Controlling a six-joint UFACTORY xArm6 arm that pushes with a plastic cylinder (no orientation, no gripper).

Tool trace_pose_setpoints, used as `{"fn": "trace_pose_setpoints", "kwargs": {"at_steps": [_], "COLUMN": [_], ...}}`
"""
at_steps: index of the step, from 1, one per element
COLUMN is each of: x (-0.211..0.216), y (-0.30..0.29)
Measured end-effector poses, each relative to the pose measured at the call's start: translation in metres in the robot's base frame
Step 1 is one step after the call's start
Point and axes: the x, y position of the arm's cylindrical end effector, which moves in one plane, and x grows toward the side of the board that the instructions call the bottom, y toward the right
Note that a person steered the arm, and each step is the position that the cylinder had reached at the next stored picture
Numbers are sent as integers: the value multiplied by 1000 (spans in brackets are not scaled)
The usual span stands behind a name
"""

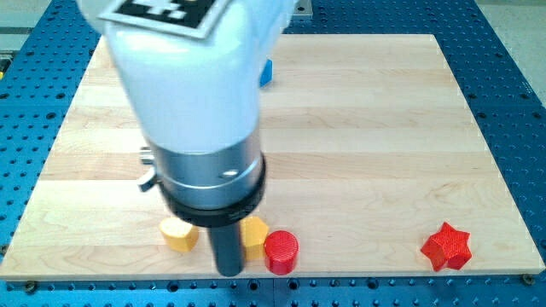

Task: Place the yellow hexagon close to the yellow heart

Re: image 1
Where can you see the yellow heart block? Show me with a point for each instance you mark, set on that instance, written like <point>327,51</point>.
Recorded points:
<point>179,235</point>

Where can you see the red cylinder block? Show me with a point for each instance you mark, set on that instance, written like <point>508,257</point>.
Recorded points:
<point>281,252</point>

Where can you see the yellow hexagon block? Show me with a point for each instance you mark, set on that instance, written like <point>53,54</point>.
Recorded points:
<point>253,234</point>

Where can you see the black white fiducial marker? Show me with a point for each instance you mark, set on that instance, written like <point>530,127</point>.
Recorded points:
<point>189,18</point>

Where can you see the wooden board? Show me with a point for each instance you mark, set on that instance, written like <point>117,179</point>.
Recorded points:
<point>370,147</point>

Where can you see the blue block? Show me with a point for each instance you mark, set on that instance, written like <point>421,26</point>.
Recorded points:
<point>267,74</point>

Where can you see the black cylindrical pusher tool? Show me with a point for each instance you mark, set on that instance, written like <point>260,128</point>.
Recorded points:
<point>223,225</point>

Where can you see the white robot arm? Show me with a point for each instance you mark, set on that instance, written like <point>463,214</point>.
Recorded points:
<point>191,71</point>

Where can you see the red star block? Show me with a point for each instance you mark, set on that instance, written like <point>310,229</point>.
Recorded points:
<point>448,248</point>

